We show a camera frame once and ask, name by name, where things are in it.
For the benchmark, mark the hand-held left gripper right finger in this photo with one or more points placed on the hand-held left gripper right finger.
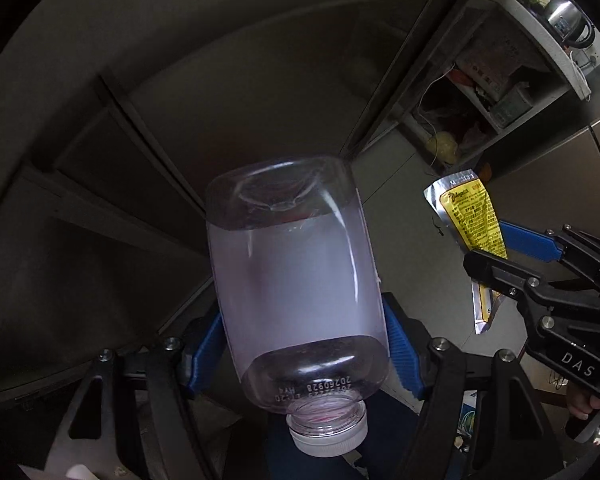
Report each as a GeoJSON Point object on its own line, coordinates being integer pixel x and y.
{"type": "Point", "coordinates": [405, 355]}

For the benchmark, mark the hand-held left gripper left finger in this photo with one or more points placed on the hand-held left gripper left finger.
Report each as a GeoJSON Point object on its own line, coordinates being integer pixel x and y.
{"type": "Point", "coordinates": [205, 360]}

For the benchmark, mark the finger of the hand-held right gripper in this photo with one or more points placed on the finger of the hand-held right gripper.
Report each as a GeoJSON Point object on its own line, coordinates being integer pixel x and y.
{"type": "Point", "coordinates": [495, 269]}
{"type": "Point", "coordinates": [530, 244]}

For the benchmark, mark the yellow silver foil packet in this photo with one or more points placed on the yellow silver foil packet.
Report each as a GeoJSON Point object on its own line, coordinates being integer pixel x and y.
{"type": "Point", "coordinates": [467, 215]}

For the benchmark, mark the clear plastic bottle white cap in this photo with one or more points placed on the clear plastic bottle white cap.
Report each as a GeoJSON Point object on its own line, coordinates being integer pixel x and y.
{"type": "Point", "coordinates": [300, 280]}

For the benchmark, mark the person's right hand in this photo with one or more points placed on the person's right hand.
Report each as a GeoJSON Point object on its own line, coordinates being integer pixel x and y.
{"type": "Point", "coordinates": [580, 404]}

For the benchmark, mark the orange packet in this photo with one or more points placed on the orange packet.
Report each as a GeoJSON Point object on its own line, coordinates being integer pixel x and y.
{"type": "Point", "coordinates": [485, 170]}

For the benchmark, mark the steel refrigerator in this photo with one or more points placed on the steel refrigerator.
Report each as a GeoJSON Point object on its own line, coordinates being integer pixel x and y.
{"type": "Point", "coordinates": [570, 160]}

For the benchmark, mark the yellow round bag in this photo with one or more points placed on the yellow round bag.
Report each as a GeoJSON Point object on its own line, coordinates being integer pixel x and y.
{"type": "Point", "coordinates": [442, 145]}

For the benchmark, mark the teal box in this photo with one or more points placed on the teal box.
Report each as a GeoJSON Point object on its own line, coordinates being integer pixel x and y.
{"type": "Point", "coordinates": [512, 105]}

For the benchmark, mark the frosted cabinet door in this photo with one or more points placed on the frosted cabinet door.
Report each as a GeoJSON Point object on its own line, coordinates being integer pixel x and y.
{"type": "Point", "coordinates": [280, 85]}
{"type": "Point", "coordinates": [80, 260]}
{"type": "Point", "coordinates": [405, 75]}

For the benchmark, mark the pink printed box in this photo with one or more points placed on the pink printed box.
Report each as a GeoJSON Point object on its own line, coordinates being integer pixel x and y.
{"type": "Point", "coordinates": [485, 67]}

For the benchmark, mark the steel electric kettle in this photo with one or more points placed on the steel electric kettle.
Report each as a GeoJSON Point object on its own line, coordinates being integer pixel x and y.
{"type": "Point", "coordinates": [562, 12]}

